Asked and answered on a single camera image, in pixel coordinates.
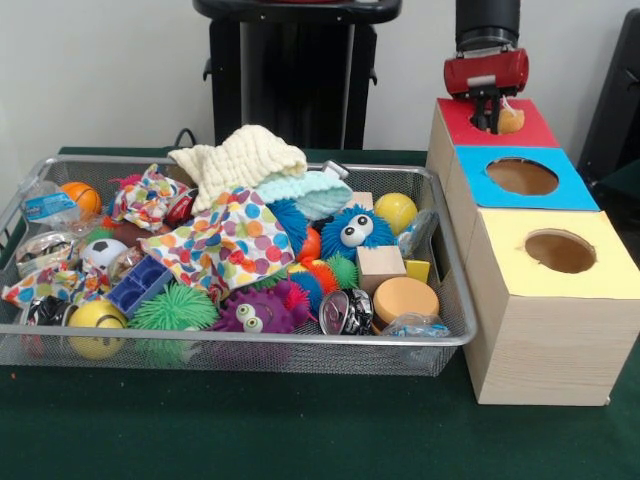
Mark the cream waffle cloth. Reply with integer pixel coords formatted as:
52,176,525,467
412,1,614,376
168,125,308,213

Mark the wooden cube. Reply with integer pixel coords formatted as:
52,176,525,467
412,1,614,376
356,245,407,294

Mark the yellow smiley ball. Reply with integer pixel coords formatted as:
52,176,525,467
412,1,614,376
68,300,129,361

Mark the round wooden disc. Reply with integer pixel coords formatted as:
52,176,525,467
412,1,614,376
371,277,441,329

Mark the clear mesh bin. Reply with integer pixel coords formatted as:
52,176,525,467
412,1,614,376
0,155,479,376

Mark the purple plastic block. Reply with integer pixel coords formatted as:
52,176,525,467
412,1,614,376
105,255,173,319

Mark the clear crumpled plastic packet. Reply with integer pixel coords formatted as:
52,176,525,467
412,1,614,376
383,312,454,339

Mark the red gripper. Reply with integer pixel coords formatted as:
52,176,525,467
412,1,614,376
443,47,531,135

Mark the small orange basketball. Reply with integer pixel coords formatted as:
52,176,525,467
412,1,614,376
60,181,103,217

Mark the clear plastic bottle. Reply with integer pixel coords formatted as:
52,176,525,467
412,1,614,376
20,180,81,233

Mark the yellow block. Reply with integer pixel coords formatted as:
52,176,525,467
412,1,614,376
404,259,432,285

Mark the small black white soccer ball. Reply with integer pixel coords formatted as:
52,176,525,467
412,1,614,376
80,238,129,275

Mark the black chair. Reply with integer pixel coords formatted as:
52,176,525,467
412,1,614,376
580,10,640,186

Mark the mint green knit cloth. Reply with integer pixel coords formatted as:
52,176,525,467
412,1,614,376
255,170,353,222

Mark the large polka dot cloth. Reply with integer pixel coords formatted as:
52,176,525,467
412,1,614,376
140,185,296,293

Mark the teal blue spiky ball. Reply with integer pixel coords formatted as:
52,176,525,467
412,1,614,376
270,198,309,251

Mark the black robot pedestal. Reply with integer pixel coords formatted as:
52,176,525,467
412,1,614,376
193,0,403,151

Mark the clear blue plastic packet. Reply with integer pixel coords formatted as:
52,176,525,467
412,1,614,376
396,210,441,259

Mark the blue fuzzy ball with eyes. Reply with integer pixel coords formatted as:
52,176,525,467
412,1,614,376
319,205,395,262

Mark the purple spiky ball with eyes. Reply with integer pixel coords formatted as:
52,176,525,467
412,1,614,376
212,280,311,335

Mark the large green spiky ball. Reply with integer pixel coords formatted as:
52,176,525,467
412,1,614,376
130,282,218,333

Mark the tan plush animal toy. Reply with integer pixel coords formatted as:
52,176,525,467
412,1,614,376
500,105,526,135

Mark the wooden box with three holes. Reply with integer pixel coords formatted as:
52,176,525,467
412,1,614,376
427,97,640,408

